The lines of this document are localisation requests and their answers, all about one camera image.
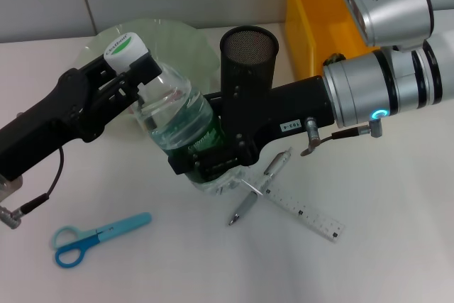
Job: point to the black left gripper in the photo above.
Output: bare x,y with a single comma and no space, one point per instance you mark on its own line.
53,118

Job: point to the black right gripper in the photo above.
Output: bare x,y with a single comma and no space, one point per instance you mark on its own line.
294,108

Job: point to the clear water bottle green label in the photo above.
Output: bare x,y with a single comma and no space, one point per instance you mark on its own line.
170,111

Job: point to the green plastic wrapper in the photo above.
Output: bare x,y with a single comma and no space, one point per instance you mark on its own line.
335,58

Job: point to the green glass fruit plate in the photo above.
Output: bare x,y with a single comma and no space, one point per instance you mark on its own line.
177,44

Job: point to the silver ballpoint pen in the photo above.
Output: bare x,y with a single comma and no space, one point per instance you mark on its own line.
276,162

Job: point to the black mesh pen holder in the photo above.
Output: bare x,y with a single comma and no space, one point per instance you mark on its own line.
248,47

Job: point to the clear plastic ruler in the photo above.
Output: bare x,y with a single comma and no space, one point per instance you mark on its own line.
312,218

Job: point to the blue scissors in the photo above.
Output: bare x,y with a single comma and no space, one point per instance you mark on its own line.
120,223

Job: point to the yellow plastic storage bin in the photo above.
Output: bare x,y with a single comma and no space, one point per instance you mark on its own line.
312,15

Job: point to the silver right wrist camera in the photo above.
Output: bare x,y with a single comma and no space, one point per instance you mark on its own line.
386,5

